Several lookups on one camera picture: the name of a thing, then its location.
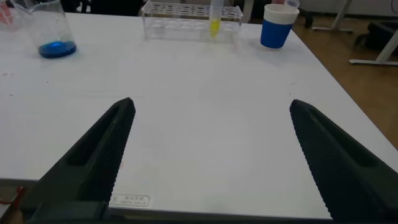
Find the clear glass beaker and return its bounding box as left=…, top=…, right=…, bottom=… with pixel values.
left=11, top=0, right=78, bottom=59

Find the clear acrylic test tube rack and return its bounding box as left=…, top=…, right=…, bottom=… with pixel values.
left=141, top=1, right=244, bottom=44

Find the white standing desk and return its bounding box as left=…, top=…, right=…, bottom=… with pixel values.
left=312, top=0, right=398, bottom=67

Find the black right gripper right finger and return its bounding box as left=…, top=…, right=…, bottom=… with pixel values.
left=289, top=98, right=398, bottom=224

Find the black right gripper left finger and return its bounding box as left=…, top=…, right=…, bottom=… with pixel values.
left=20, top=96, right=137, bottom=218

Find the yellow pigment test tube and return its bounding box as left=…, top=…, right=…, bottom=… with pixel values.
left=208, top=0, right=224, bottom=40

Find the blue white paper cup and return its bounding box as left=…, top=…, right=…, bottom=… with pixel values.
left=259, top=2, right=300, bottom=50

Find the white label sticker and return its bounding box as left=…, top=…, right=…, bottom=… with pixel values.
left=108, top=193, right=154, bottom=208

